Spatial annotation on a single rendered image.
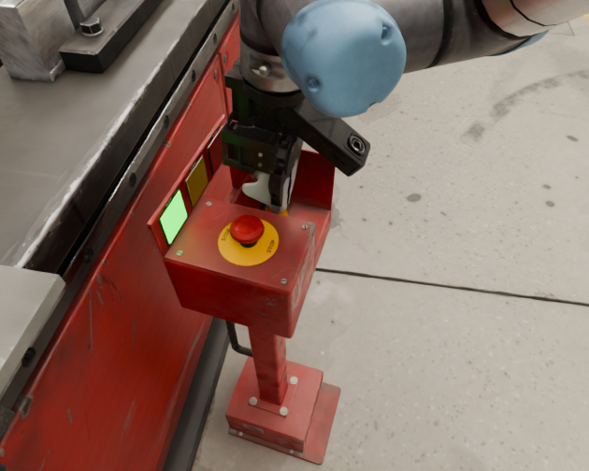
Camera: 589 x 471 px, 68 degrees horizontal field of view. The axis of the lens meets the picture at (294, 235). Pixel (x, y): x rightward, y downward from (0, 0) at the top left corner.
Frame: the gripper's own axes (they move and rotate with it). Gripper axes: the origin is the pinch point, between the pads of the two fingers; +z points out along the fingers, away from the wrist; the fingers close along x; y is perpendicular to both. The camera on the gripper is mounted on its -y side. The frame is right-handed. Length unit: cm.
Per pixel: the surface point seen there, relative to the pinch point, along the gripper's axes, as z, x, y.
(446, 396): 70, -11, -47
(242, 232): -6.7, 10.8, 1.7
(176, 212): -6.6, 10.8, 9.9
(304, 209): 3.4, -3.5, -2.3
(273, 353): 32.3, 7.7, -2.7
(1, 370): -25.6, 35.5, 3.4
